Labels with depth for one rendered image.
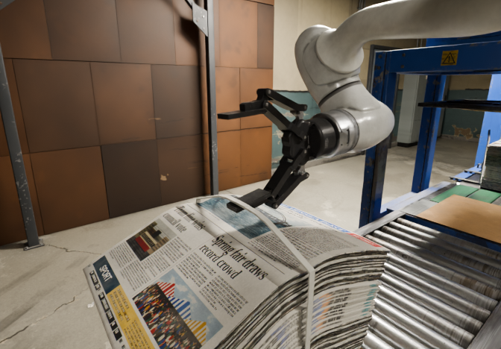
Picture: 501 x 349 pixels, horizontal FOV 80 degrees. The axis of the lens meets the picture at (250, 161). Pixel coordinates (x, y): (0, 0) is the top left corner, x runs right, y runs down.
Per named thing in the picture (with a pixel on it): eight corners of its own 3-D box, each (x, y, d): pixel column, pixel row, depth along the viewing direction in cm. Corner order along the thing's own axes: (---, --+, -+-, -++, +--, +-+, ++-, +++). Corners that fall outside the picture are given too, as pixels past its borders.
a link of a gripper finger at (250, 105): (271, 107, 47) (269, 87, 46) (245, 111, 44) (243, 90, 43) (265, 107, 48) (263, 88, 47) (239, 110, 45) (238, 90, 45)
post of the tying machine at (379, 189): (360, 329, 176) (391, 50, 137) (347, 319, 182) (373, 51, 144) (368, 321, 181) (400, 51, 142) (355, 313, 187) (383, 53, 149)
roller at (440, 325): (471, 362, 71) (476, 345, 70) (317, 269, 107) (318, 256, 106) (479, 351, 74) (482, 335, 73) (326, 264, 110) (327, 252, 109)
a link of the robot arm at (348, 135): (358, 156, 58) (339, 163, 54) (321, 150, 65) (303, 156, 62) (359, 109, 55) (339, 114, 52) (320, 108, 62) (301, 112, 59)
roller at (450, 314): (481, 348, 75) (484, 332, 74) (329, 262, 111) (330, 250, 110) (487, 338, 78) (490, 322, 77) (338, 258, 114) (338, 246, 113)
